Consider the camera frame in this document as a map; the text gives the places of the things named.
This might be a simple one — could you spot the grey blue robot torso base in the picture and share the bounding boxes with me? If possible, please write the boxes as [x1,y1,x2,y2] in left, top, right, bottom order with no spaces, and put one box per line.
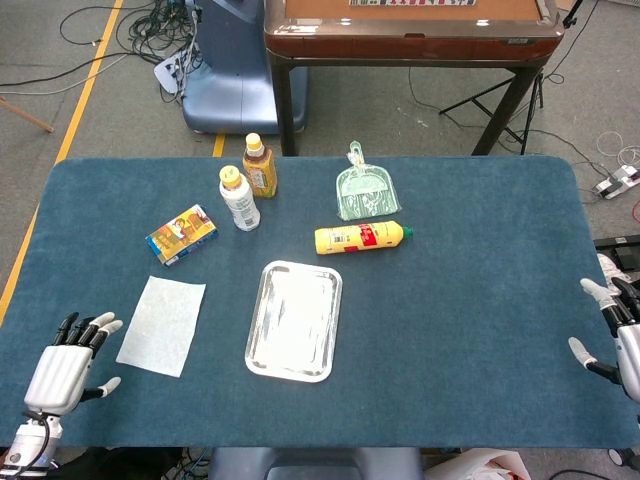
[207,446,424,480]

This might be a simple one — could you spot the amber tea bottle yellow cap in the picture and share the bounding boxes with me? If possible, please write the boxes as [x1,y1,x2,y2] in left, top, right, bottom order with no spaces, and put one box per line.
[241,132,279,200]

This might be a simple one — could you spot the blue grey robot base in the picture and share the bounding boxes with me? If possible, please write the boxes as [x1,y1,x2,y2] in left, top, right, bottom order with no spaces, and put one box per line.
[181,0,309,136]

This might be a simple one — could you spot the yellow blue snack box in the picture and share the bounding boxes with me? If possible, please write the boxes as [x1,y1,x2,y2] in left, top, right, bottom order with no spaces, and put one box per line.
[144,203,220,267]

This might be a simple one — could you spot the yellow bottle green cap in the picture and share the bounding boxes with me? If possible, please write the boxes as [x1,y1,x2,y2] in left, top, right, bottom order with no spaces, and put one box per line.
[313,220,415,256]

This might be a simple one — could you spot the white shoe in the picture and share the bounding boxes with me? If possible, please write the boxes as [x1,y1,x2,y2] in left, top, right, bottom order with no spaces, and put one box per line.
[596,252,632,289]

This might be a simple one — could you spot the blue table cloth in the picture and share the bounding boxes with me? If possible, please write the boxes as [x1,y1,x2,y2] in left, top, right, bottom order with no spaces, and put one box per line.
[0,154,640,450]

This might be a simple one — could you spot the white plastic bag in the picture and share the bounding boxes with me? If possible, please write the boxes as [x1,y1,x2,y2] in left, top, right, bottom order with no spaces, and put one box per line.
[423,448,532,480]

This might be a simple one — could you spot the white bottle yellow cap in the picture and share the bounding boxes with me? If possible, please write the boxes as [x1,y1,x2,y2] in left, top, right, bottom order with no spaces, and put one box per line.
[218,164,262,233]

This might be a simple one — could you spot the wooden stick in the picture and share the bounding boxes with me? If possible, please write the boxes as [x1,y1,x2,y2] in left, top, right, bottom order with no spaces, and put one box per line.
[0,95,55,134]

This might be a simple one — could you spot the white caster wheel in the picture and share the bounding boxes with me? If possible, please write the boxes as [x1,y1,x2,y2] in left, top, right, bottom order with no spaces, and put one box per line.
[607,446,640,469]

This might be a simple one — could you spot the black metal frame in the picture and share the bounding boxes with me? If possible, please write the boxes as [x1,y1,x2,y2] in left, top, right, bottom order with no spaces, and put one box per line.
[593,234,640,274]

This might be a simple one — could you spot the green dustpan brush set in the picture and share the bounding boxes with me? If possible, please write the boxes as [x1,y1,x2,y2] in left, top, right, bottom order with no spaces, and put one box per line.
[335,140,403,222]

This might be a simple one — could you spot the black tripod stand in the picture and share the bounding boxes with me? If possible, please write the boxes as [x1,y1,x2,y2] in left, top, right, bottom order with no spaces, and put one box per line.
[438,0,586,156]

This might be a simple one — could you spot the brown mahjong table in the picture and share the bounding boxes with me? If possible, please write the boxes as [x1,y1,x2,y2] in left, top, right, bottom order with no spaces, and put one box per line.
[262,0,566,157]

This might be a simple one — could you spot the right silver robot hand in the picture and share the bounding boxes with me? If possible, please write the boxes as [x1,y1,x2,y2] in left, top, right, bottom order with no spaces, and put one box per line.
[568,277,640,404]

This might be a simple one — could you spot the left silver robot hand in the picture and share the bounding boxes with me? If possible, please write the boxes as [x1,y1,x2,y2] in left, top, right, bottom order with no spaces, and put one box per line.
[23,311,124,417]

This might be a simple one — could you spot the white power strip with plugs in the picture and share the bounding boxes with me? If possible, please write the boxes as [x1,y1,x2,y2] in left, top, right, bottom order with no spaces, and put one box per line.
[153,53,194,96]

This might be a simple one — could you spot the black cable bundle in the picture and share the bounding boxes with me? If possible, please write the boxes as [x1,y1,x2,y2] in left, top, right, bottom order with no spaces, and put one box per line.
[59,0,201,66]

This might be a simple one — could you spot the white grey power strip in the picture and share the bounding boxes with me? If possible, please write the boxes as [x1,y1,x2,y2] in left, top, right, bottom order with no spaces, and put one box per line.
[592,164,640,200]

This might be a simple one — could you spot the silver metal tray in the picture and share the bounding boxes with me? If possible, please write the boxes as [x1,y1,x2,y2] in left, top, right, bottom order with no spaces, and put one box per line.
[244,259,344,384]

